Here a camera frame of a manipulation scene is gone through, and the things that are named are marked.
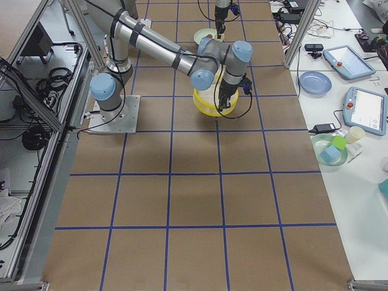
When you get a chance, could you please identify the green plate with blocks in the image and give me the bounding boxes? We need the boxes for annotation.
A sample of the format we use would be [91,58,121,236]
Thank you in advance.
[311,133,347,166]

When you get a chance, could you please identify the white crumpled cloth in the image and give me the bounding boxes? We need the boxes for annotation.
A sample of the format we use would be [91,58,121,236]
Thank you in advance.
[1,189,22,228]

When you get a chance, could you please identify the paper cup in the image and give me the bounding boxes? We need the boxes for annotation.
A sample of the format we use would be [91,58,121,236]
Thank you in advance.
[345,126,366,144]

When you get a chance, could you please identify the yellow bottom steamer layer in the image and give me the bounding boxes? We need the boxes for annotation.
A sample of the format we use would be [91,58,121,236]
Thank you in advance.
[194,99,236,117]

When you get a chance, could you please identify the black small device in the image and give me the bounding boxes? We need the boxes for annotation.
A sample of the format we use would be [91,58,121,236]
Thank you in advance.
[304,44,324,52]

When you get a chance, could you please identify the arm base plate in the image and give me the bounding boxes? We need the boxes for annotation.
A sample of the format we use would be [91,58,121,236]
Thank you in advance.
[87,95,141,134]

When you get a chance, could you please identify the teach pendant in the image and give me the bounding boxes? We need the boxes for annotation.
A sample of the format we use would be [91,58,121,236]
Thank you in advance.
[323,45,376,79]
[343,87,387,136]

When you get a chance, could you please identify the yellow top steamer layer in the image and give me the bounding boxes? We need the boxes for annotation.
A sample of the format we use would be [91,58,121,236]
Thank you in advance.
[193,67,224,107]

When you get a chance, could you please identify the yellow steamer layer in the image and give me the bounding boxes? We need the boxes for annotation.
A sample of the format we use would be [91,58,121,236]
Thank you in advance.
[194,99,236,117]
[193,67,224,107]

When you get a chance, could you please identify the blue plate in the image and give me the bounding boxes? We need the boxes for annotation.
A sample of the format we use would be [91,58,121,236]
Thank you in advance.
[299,71,332,98]

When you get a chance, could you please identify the aluminium frame post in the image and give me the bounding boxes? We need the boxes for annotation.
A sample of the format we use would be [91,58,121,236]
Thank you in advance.
[283,0,321,69]

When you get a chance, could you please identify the blue block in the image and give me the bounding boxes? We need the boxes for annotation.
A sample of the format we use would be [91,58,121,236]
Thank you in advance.
[319,145,341,164]

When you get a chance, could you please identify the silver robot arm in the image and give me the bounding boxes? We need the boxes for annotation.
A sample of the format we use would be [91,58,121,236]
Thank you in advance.
[87,1,253,113]
[214,0,230,40]

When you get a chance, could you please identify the near teach pendant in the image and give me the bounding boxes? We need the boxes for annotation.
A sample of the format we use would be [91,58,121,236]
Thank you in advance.
[343,87,387,136]

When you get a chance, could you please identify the light green plate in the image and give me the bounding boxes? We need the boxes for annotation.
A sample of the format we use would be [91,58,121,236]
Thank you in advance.
[193,28,224,45]

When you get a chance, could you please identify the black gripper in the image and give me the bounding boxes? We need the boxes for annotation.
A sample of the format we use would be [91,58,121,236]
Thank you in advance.
[214,10,227,39]
[218,81,239,111]

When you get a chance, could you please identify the black power adapter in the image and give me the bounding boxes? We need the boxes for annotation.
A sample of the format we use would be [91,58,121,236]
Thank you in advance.
[309,123,337,134]

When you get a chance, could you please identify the green block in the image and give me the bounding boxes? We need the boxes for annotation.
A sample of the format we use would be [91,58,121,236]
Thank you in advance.
[330,135,348,150]

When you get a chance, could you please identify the far teach pendant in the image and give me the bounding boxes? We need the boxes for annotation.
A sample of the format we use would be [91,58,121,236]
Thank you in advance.
[323,45,376,79]

